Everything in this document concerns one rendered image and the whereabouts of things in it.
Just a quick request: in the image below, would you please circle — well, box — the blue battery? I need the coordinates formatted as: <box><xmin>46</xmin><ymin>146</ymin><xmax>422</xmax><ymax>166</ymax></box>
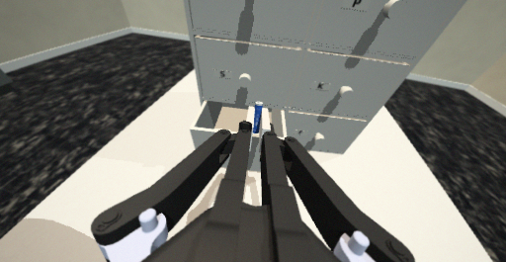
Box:
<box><xmin>253</xmin><ymin>102</ymin><xmax>263</xmax><ymax>133</ymax></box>

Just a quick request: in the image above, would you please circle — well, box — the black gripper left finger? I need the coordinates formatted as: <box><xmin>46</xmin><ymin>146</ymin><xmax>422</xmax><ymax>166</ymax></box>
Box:
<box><xmin>91</xmin><ymin>107</ymin><xmax>255</xmax><ymax>262</ymax></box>

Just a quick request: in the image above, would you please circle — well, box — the grey chest of drawers with cream top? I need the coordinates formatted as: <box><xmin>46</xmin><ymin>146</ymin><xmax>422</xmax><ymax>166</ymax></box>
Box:
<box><xmin>184</xmin><ymin>0</ymin><xmax>467</xmax><ymax>154</ymax></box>

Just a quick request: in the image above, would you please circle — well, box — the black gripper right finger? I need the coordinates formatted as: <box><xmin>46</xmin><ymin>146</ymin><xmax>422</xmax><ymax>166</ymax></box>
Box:
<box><xmin>259</xmin><ymin>108</ymin><xmax>415</xmax><ymax>262</ymax></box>

